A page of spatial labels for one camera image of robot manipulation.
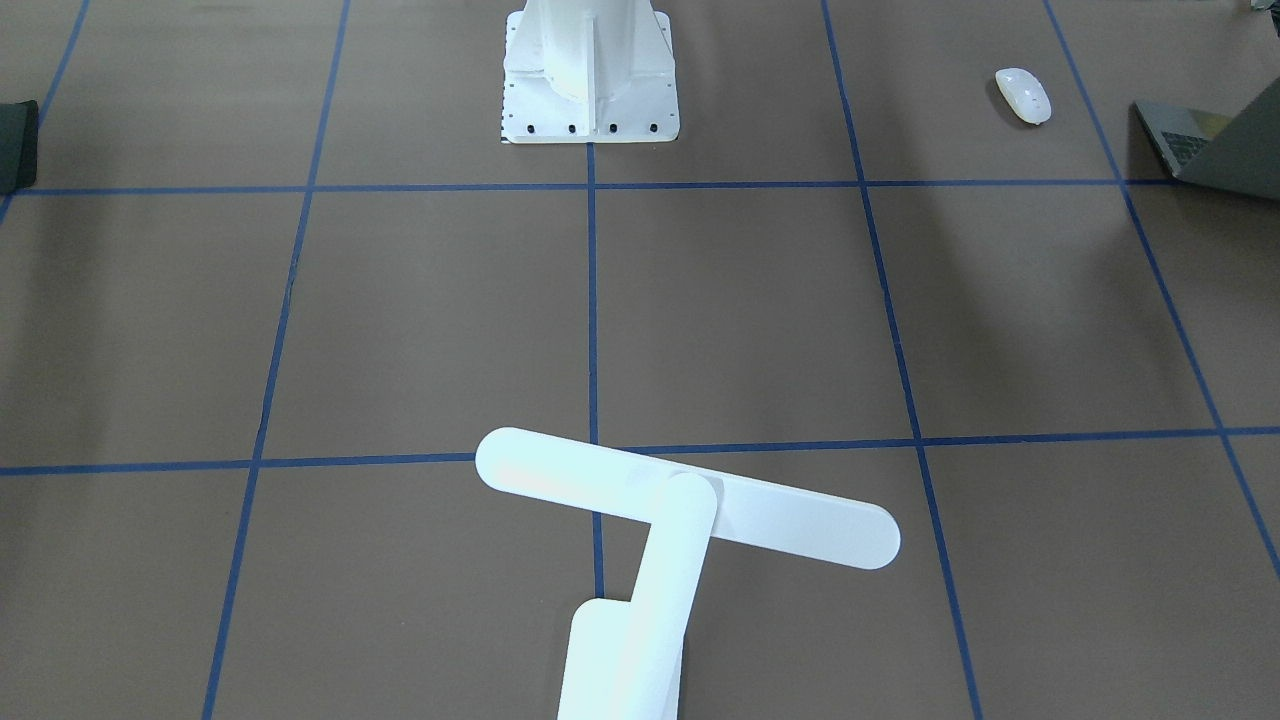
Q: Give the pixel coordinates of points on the black mouse pad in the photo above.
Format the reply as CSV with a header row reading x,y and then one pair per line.
x,y
19,146

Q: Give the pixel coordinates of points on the white computer mouse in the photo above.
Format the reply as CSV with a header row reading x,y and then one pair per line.
x,y
1025,95

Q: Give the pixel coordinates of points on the grey laptop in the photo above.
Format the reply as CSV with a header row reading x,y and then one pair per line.
x,y
1237,154

